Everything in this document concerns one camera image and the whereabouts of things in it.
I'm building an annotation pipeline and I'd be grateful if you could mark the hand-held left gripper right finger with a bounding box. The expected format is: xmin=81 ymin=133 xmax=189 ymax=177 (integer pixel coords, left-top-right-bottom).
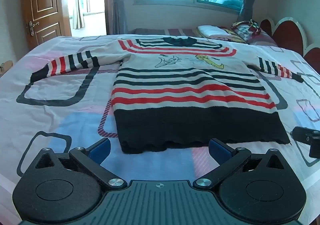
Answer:
xmin=194 ymin=138 xmax=286 ymax=189

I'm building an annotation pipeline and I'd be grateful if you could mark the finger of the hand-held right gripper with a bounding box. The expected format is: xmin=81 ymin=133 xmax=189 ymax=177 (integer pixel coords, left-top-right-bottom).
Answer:
xmin=291 ymin=126 xmax=320 ymax=158

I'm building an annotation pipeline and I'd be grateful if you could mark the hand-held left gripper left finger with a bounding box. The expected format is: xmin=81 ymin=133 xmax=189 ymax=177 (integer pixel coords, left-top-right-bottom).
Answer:
xmin=34 ymin=137 xmax=126 ymax=188

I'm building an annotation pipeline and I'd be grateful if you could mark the striped knit sweater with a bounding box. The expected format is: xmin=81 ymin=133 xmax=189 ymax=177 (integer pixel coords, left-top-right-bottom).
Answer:
xmin=30 ymin=36 xmax=304 ymax=155

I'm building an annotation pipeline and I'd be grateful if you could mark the printed bed sheet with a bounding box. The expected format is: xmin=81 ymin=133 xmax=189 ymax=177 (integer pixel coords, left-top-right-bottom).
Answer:
xmin=0 ymin=33 xmax=320 ymax=225

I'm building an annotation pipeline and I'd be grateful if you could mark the red and white headboard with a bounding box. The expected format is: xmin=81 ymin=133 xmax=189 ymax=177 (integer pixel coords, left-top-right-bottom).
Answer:
xmin=260 ymin=16 xmax=320 ymax=66

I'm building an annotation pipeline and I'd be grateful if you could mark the striped pillow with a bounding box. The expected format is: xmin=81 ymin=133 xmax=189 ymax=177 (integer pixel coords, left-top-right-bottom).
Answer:
xmin=246 ymin=28 xmax=278 ymax=47

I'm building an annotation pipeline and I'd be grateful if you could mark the folded white cloth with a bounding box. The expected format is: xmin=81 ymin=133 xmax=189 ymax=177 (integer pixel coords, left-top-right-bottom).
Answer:
xmin=197 ymin=25 xmax=227 ymax=39

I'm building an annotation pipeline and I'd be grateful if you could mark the patterned cloth bundle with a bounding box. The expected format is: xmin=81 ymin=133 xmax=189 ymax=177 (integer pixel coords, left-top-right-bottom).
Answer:
xmin=231 ymin=19 xmax=262 ymax=38

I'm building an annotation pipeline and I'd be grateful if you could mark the purple striped mattress cover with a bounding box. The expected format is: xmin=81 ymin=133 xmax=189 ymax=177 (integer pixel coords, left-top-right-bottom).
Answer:
xmin=132 ymin=28 xmax=200 ymax=37

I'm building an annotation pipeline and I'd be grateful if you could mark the blue quilt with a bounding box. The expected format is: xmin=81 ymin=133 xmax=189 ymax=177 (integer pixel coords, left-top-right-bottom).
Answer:
xmin=209 ymin=0 xmax=243 ymax=9

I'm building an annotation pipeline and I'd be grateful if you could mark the pale sheer curtain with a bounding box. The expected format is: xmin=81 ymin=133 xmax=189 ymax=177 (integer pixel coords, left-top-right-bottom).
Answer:
xmin=72 ymin=0 xmax=86 ymax=30

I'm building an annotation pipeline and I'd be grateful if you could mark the brown wooden door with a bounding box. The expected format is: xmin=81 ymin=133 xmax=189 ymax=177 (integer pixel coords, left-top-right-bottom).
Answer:
xmin=21 ymin=0 xmax=72 ymax=50

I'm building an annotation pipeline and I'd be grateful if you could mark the metal door handle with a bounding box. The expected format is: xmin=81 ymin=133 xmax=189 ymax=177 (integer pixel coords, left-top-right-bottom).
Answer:
xmin=26 ymin=21 xmax=40 ymax=37

